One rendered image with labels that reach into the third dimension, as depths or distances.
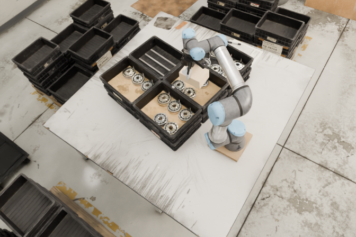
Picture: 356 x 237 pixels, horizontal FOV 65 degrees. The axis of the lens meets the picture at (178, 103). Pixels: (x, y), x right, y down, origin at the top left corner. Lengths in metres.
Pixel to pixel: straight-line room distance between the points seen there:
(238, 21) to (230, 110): 2.09
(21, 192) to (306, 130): 2.57
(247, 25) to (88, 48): 1.77
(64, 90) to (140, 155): 1.44
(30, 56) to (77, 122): 1.28
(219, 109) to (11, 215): 1.76
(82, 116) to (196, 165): 1.00
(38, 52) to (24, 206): 1.65
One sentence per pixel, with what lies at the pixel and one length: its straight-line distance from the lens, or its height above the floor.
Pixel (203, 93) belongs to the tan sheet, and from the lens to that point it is 2.09.
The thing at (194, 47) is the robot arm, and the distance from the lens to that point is 1.55.
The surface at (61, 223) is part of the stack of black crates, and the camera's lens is 2.42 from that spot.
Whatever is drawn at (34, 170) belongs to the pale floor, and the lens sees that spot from 3.17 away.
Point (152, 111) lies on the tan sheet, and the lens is 2.04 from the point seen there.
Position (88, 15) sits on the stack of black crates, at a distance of 3.60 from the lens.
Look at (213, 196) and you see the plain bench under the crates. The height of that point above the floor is 0.70.
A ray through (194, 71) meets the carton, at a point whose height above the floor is 1.12.
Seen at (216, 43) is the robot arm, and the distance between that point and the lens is 1.58.
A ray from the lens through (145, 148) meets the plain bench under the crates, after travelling 2.04.
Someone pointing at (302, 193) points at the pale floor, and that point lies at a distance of 2.75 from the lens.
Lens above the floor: 2.51
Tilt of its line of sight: 55 degrees down
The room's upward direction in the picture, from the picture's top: 9 degrees counter-clockwise
